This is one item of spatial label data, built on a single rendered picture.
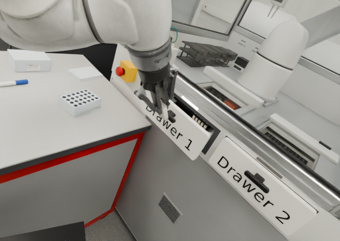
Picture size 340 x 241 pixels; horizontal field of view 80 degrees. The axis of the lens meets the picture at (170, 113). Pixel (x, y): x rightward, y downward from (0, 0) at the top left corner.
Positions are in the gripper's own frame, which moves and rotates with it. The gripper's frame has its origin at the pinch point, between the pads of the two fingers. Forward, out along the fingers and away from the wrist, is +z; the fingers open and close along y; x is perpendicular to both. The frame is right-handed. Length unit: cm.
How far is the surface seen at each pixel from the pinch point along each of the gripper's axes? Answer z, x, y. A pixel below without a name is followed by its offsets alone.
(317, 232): 12, -49, 8
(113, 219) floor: 83, 10, -43
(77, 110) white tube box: 4.2, 23.3, -19.8
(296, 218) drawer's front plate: 10.5, -43.8, 6.9
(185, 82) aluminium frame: 2.7, 5.1, 14.6
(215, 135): 9.7, -14.0, 9.5
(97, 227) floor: 78, 11, -51
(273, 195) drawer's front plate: 10.0, -36.9, 7.3
